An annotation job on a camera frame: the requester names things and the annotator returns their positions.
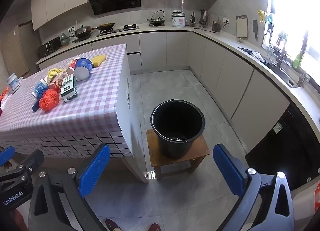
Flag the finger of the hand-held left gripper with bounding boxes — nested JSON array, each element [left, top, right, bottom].
[[0, 146, 16, 168], [14, 149, 45, 177]]

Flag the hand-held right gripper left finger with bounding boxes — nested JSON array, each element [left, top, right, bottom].
[[29, 143, 111, 231]]

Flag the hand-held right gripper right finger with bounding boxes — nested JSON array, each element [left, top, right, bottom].
[[213, 144, 295, 231]]

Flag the black plastic bucket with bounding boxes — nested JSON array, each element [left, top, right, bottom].
[[150, 99, 206, 159]]

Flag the red plastic bag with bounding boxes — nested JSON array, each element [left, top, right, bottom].
[[39, 89, 60, 111]]

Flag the yellow sponge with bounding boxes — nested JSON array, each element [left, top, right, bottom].
[[90, 55, 107, 67]]

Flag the small red wrapper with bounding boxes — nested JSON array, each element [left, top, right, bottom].
[[0, 91, 9, 108]]

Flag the person's left shoe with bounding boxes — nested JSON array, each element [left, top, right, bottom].
[[104, 218, 122, 231]]

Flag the blue plastic bag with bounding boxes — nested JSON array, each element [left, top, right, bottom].
[[32, 89, 52, 112]]

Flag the small wooden stool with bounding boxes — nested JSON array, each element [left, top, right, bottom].
[[146, 129, 210, 181]]

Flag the black built-in dishwasher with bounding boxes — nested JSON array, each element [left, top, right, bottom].
[[244, 102, 320, 191]]

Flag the blue and white cup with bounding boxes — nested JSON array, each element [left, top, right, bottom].
[[32, 77, 49, 99]]

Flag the green drink carton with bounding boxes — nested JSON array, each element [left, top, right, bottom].
[[59, 73, 78, 103]]

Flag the red printed noodle bowl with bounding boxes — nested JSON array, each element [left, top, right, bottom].
[[49, 70, 69, 94]]

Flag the yellow plastic bag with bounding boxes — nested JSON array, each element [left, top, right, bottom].
[[47, 68, 64, 82]]

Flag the blue paper cup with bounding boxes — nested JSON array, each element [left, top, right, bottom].
[[74, 58, 94, 82]]

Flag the red paper cup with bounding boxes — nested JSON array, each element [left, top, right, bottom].
[[69, 57, 81, 72]]

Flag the beige tall cabinet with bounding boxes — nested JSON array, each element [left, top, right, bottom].
[[0, 23, 33, 79]]

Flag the black microwave oven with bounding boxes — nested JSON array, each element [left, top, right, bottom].
[[38, 36, 62, 58]]

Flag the small chrome tap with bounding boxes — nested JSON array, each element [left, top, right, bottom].
[[297, 71, 310, 87]]

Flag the steel kitchen sink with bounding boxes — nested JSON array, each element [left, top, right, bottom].
[[237, 46, 300, 89]]

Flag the dark kitchen faucet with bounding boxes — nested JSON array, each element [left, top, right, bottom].
[[275, 31, 288, 68]]

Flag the black induction cooker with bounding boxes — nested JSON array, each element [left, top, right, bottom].
[[72, 35, 92, 43]]

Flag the green detergent bottle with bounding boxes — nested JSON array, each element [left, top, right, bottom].
[[292, 51, 303, 70]]

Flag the beige lower cabinets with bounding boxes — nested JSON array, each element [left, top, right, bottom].
[[37, 30, 292, 144]]

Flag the black gas hob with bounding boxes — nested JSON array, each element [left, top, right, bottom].
[[95, 24, 140, 37]]

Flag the beige cutting board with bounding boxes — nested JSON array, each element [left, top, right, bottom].
[[236, 15, 248, 38]]

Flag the black wok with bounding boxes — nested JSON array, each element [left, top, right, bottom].
[[91, 23, 116, 31]]

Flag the white rice cooker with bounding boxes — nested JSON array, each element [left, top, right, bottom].
[[171, 10, 187, 28]]

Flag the black range hood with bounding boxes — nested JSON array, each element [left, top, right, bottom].
[[87, 0, 142, 16]]

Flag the bright window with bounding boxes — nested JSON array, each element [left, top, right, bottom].
[[261, 0, 320, 79]]

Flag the iron pot with arched handle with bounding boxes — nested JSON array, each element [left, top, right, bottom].
[[146, 10, 167, 26]]

